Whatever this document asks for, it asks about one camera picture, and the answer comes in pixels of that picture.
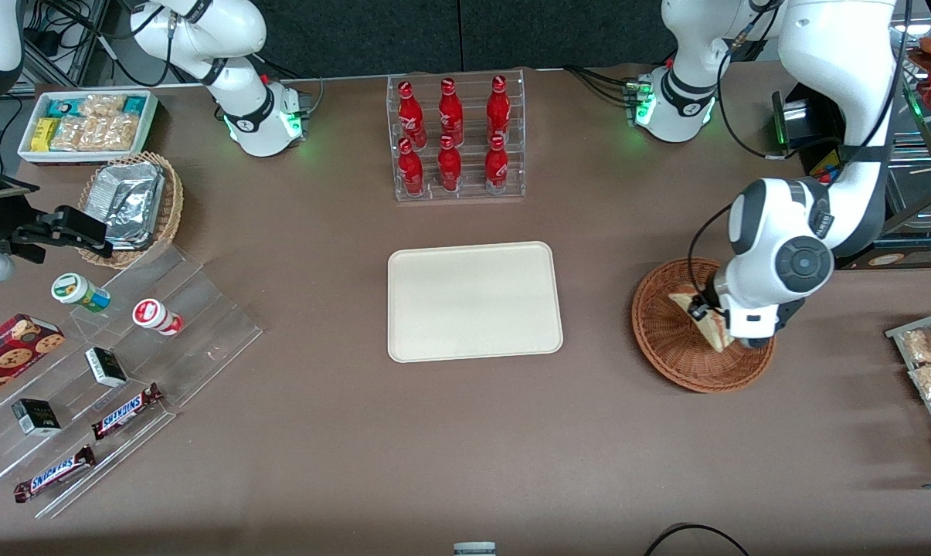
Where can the tray of packaged snacks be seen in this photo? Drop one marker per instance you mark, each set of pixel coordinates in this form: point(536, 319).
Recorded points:
point(898, 333)

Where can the teal snack packet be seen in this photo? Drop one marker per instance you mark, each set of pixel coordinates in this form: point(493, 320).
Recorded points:
point(65, 106)
point(135, 104)

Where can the red cap drink bottle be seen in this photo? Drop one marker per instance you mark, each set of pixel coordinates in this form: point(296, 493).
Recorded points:
point(152, 315)

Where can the red cola bottle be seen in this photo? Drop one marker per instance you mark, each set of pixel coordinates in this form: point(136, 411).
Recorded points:
point(497, 166)
point(411, 171)
point(498, 108)
point(411, 116)
point(450, 168)
point(450, 112)

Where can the clear acrylic stepped shelf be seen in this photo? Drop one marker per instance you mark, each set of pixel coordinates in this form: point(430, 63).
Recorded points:
point(202, 324)

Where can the yellow snack packet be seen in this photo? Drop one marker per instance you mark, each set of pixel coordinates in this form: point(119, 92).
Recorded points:
point(43, 135)

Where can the green cap drink bottle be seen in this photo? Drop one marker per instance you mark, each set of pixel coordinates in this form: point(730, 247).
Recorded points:
point(75, 289)

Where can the silver foil pack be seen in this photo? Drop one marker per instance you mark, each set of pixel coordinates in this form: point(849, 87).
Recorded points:
point(133, 238)
point(129, 193)

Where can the light wicker basket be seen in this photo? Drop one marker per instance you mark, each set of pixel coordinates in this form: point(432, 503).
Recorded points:
point(173, 201)

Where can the black food warmer case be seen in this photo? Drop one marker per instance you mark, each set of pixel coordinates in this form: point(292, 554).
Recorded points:
point(921, 255)

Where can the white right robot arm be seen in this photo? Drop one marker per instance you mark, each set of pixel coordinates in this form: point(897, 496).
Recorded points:
point(241, 93)

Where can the clear acrylic bottle rack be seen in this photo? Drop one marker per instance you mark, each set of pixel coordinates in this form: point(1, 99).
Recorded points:
point(473, 185)

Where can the Snickers bar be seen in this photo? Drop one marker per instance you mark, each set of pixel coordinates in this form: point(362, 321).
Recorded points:
point(54, 474)
point(125, 411)

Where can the triangular sandwich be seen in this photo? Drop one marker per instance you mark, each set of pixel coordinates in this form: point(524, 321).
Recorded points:
point(714, 333)

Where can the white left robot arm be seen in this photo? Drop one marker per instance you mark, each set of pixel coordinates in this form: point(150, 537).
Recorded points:
point(820, 46)

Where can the small black box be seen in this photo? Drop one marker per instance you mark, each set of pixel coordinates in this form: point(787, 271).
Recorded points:
point(106, 367)
point(36, 417)

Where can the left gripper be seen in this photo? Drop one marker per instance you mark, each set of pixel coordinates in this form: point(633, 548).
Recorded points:
point(709, 299)

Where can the black left camera mount bracket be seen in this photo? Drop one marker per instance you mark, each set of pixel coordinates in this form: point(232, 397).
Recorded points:
point(789, 313)

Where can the clear bag of crackers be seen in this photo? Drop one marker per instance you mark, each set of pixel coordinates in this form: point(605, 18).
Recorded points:
point(102, 106)
point(115, 133)
point(71, 133)

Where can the white plastic snack bin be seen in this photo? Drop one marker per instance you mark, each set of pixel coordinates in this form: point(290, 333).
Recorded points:
point(25, 150)

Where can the cream plastic tray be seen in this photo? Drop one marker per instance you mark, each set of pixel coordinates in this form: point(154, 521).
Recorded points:
point(473, 301)

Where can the red cookie box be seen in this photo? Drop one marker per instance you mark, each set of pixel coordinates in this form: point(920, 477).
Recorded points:
point(9, 355)

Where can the small grey device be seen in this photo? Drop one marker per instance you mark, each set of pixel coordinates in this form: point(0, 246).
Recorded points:
point(474, 549)

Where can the round brown wicker basket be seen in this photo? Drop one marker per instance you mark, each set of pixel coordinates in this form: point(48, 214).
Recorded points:
point(666, 347)

